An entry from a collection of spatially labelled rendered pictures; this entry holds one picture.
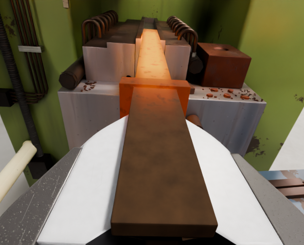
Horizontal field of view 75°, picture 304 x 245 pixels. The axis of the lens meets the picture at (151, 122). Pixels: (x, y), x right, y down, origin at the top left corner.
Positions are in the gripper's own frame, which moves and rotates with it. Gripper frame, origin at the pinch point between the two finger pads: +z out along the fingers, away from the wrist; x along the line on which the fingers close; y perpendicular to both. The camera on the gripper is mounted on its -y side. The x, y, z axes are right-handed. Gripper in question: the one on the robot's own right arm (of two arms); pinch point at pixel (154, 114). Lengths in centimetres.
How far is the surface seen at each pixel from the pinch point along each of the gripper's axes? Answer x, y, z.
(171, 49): 4.1, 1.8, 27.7
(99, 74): -9.5, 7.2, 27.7
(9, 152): -100, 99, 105
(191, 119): 8.2, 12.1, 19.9
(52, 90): -26, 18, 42
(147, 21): -1, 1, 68
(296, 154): 133, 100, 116
